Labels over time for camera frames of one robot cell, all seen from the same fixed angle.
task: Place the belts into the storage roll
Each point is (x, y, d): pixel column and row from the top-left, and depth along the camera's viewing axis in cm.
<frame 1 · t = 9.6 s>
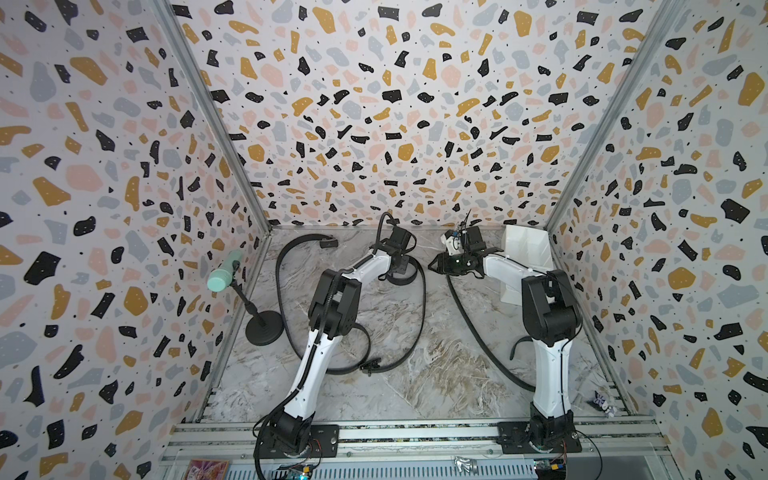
left hand: (405, 262, 109), fingers closed
right hand: (437, 266, 101), fingers open
black belt middle: (373, 367, 87), on the table
black belt left: (324, 243, 116), point 3 cm above the table
black belt right: (479, 347, 92), on the table
green microphone on black stand: (262, 327, 93), point 2 cm above the table
small crumpled wrapper: (609, 410, 79), point 2 cm above the table

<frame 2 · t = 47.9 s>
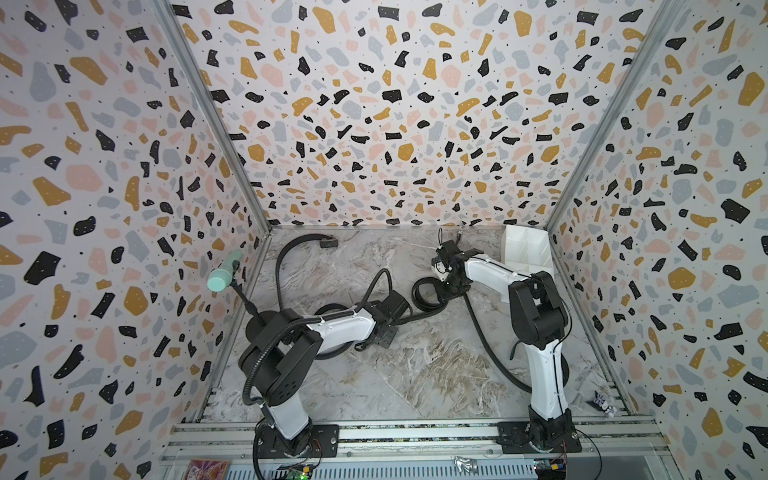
left hand: (387, 331, 92), fingers closed
right hand: (450, 297, 102), fingers open
black belt middle: (425, 310, 98), point 2 cm above the table
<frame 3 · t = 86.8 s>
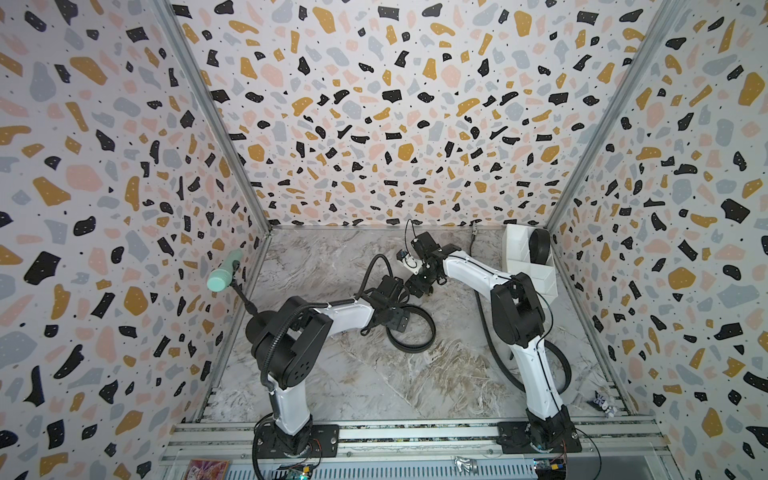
left hand: (401, 313, 96), fingers open
right hand: (422, 281, 102), fingers open
black belt middle: (539, 245, 106), point 11 cm above the table
black belt left: (417, 348, 91), on the table
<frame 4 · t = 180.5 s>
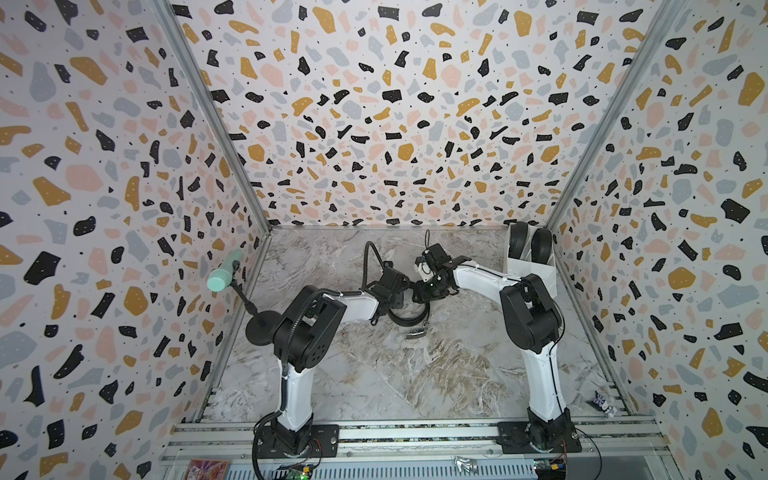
left hand: (403, 293, 101), fingers open
right hand: (423, 297, 100), fingers open
black belt left: (518, 235, 109), point 11 cm above the table
